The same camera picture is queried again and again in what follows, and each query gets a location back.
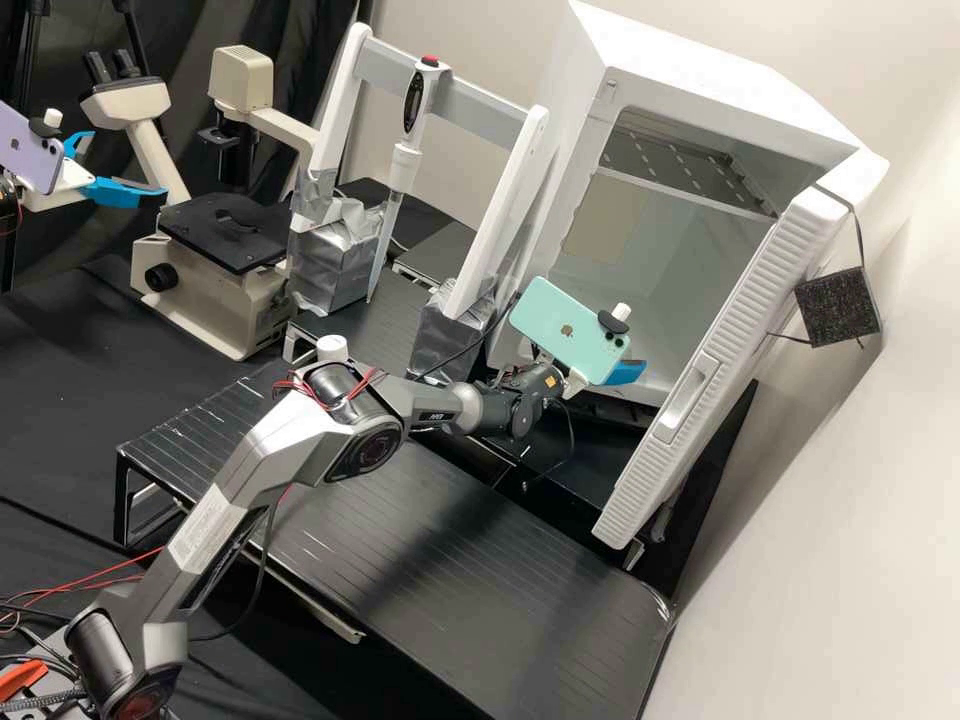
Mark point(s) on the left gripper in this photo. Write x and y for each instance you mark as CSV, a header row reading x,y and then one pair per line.
x,y
75,178

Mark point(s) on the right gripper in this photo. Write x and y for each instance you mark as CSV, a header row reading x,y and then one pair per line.
x,y
579,384

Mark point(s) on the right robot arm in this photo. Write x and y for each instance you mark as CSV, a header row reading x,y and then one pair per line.
x,y
285,442

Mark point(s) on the incubator door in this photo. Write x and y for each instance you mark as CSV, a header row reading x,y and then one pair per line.
x,y
750,337

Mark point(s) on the white incubator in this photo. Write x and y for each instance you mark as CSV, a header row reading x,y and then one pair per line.
x,y
675,60

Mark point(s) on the cream microscope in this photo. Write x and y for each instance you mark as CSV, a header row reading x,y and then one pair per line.
x,y
210,270

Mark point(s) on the white pipette stand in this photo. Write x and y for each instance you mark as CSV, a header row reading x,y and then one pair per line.
x,y
480,247

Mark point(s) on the black platform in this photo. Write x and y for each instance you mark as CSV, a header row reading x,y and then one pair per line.
x,y
390,322
187,450
435,251
562,615

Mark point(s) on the small bottle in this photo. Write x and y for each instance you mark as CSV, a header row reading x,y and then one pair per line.
x,y
331,349

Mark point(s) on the pipette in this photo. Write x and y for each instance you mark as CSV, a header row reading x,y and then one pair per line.
x,y
414,97

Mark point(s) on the left wrist camera phone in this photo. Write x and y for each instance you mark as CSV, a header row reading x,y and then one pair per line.
x,y
26,146

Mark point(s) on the wrist camera phone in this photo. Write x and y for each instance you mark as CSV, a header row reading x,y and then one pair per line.
x,y
26,146
562,322

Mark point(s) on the right wrist camera phone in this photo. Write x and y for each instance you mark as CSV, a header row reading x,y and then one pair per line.
x,y
562,322

